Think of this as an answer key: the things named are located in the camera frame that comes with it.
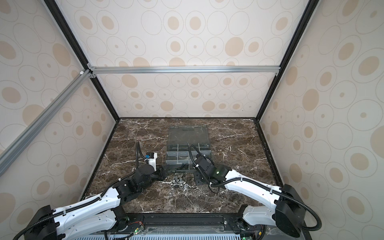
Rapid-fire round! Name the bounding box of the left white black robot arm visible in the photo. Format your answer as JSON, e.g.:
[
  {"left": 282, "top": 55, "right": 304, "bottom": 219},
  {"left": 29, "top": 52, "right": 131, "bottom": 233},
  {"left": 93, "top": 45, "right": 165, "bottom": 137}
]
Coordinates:
[{"left": 14, "top": 153, "right": 171, "bottom": 240}]

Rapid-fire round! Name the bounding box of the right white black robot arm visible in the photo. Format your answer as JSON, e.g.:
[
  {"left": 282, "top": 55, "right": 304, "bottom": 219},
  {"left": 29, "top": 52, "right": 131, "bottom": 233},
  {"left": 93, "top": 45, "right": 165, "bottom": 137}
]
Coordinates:
[{"left": 188, "top": 144, "right": 323, "bottom": 238}]

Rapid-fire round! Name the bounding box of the pile of screws and nuts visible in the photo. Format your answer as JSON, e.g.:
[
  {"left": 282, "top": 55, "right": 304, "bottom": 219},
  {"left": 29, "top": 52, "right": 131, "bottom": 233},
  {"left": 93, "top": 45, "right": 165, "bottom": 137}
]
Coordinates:
[{"left": 170, "top": 174, "right": 203, "bottom": 196}]

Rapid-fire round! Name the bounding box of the clear plastic compartment organizer box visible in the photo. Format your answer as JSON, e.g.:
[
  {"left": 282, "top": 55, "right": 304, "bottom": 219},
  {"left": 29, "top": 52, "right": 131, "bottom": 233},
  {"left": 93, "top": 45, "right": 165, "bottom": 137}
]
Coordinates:
[{"left": 166, "top": 126, "right": 213, "bottom": 173}]

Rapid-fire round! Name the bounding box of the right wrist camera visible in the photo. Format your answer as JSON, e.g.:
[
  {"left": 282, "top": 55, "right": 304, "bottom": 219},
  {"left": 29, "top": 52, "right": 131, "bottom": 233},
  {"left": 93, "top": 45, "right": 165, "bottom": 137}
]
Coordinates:
[{"left": 195, "top": 155, "right": 215, "bottom": 178}]

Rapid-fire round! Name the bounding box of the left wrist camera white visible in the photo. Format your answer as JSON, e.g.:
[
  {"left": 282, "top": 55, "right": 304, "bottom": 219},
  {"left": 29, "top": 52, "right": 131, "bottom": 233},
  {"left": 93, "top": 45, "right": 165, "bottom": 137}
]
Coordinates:
[{"left": 145, "top": 152, "right": 158, "bottom": 171}]

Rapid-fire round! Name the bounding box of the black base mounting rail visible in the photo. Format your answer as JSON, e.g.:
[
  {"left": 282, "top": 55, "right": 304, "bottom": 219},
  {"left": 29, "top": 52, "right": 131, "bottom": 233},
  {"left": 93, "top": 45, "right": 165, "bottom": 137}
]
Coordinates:
[{"left": 54, "top": 206, "right": 305, "bottom": 240}]

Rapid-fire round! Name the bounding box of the horizontal aluminium frame bar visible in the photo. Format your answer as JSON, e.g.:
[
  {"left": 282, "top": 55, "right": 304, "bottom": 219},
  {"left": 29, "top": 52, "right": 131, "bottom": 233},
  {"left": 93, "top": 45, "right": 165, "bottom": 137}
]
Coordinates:
[{"left": 91, "top": 66, "right": 280, "bottom": 74}]

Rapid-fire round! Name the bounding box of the left diagonal aluminium frame bar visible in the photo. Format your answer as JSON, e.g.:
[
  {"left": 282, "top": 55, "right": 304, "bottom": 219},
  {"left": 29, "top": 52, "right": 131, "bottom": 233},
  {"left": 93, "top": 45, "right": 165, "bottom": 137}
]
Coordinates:
[{"left": 1, "top": 70, "right": 90, "bottom": 175}]

